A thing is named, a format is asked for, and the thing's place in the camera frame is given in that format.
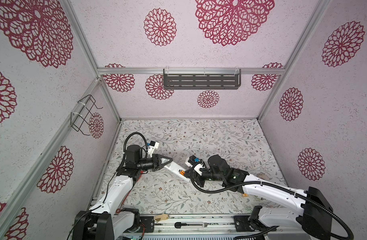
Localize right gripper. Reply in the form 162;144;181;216
183;166;225;187

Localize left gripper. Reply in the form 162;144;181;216
136;153;172;172

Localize white remote control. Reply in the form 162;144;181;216
164;162;190;183

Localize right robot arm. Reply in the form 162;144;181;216
185;155;333;240

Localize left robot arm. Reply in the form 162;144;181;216
68;145;173;240

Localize red kitchen tongs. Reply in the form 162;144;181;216
115;191;131;215

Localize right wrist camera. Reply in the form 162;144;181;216
185;155;207;176

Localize black handled tool on rail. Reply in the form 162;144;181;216
174;222;208;229

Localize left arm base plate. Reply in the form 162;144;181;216
131;216;155;233

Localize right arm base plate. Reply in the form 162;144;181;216
233;215;261;232

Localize grey slotted wall shelf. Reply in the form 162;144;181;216
162;69;241;90

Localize black wire wall rack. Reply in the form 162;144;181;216
69;94;103;136

